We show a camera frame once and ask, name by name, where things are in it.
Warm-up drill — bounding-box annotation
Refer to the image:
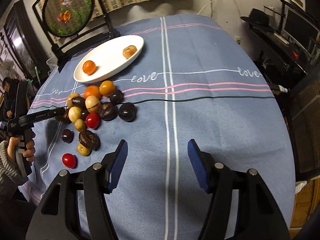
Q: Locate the small yellow fruit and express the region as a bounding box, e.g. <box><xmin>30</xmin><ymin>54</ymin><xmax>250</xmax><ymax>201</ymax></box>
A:
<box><xmin>77</xmin><ymin>144</ymin><xmax>91</xmax><ymax>156</ymax></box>

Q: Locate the red cherry tomato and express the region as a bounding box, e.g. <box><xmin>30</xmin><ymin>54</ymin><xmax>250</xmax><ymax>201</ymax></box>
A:
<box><xmin>62</xmin><ymin>153</ymin><xmax>77</xmax><ymax>168</ymax></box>
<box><xmin>85</xmin><ymin>112</ymin><xmax>101</xmax><ymax>129</ymax></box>

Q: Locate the dark plum lone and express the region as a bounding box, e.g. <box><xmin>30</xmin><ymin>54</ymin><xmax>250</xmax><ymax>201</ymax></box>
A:
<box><xmin>61</xmin><ymin>129</ymin><xmax>74</xmax><ymax>144</ymax></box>

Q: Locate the tan potato-like fruit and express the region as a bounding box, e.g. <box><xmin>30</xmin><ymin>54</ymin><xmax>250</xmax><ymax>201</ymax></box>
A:
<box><xmin>66</xmin><ymin>92</ymin><xmax>81</xmax><ymax>108</ymax></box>

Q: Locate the cream round fruit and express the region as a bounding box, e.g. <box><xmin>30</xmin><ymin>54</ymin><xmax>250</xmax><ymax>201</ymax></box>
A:
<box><xmin>68</xmin><ymin>106</ymin><xmax>82</xmax><ymax>122</ymax></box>

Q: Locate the small yellow-green fruit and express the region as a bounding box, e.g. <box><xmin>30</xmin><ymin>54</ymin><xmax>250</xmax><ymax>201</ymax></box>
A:
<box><xmin>74</xmin><ymin>119</ymin><xmax>86</xmax><ymax>132</ymax></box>

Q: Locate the dark oblong fruit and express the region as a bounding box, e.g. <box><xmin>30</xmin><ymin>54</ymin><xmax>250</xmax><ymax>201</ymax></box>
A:
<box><xmin>71</xmin><ymin>96</ymin><xmax>86</xmax><ymax>109</ymax></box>

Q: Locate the small dark plum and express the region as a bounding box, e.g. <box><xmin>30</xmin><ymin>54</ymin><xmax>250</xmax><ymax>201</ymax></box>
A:
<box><xmin>80</xmin><ymin>109</ymin><xmax>89</xmax><ymax>121</ymax></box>

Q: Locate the pale striped melon fruit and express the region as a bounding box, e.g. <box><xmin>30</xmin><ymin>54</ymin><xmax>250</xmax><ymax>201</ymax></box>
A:
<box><xmin>85</xmin><ymin>95</ymin><xmax>100</xmax><ymax>113</ymax></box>

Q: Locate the large orange mandarin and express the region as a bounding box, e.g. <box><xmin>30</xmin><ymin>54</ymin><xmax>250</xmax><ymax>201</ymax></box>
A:
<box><xmin>82</xmin><ymin>60</ymin><xmax>97</xmax><ymax>75</ymax></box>

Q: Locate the yellow-orange persimmon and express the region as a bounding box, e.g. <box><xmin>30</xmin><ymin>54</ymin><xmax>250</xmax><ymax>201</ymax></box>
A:
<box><xmin>99</xmin><ymin>80</ymin><xmax>116</xmax><ymax>97</ymax></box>

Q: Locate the tan apple-like fruit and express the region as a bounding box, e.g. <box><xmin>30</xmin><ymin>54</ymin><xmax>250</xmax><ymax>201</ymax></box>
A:
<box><xmin>123</xmin><ymin>45</ymin><xmax>137</xmax><ymax>59</ymax></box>

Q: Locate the operator left hand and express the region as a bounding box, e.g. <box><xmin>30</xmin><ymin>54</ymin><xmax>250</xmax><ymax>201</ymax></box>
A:
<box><xmin>6</xmin><ymin>130</ymin><xmax>36</xmax><ymax>163</ymax></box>

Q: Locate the person in black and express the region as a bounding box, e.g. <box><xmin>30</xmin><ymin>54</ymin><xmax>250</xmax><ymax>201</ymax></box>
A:
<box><xmin>2</xmin><ymin>76</ymin><xmax>27</xmax><ymax>121</ymax></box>

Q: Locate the dark framed mirror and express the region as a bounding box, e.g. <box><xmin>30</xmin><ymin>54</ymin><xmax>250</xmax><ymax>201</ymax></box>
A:
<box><xmin>4</xmin><ymin>0</ymin><xmax>50</xmax><ymax>87</ymax></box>

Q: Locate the white oval plate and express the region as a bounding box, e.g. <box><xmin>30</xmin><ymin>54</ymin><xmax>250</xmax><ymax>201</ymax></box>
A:
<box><xmin>73</xmin><ymin>35</ymin><xmax>144</xmax><ymax>83</ymax></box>

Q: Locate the round goldfish screen on stand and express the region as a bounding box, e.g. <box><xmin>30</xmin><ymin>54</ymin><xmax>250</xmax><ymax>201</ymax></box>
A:
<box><xmin>32</xmin><ymin>0</ymin><xmax>120</xmax><ymax>72</ymax></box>

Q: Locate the blue striped tablecloth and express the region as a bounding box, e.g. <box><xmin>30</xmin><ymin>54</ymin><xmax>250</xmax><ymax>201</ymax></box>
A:
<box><xmin>22</xmin><ymin>14</ymin><xmax>295</xmax><ymax>239</ymax></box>

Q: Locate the computer monitor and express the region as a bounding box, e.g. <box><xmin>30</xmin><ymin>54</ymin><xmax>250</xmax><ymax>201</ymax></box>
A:
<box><xmin>281</xmin><ymin>5</ymin><xmax>319</xmax><ymax>51</ymax></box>

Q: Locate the black hat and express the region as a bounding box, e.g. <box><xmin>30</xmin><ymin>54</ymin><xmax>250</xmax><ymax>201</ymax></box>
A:
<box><xmin>240</xmin><ymin>8</ymin><xmax>273</xmax><ymax>31</ymax></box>

